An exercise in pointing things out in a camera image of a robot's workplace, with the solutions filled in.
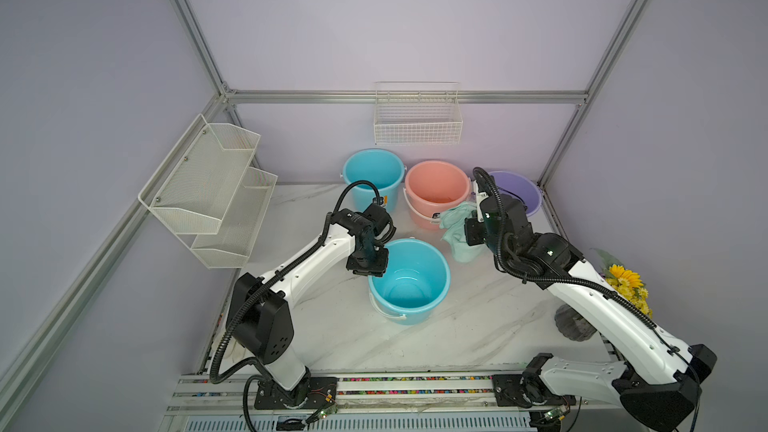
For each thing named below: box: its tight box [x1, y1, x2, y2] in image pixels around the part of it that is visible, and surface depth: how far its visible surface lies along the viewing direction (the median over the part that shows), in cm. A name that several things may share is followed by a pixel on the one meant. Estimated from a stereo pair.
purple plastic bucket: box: [490, 171, 542, 217], surface depth 100 cm
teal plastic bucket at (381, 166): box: [343, 148, 407, 213], surface depth 104 cm
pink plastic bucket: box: [403, 159, 471, 230], surface depth 100 cm
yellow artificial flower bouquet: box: [590, 248, 652, 318], surface depth 67 cm
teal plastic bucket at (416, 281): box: [368, 238, 451, 326], surface depth 82 cm
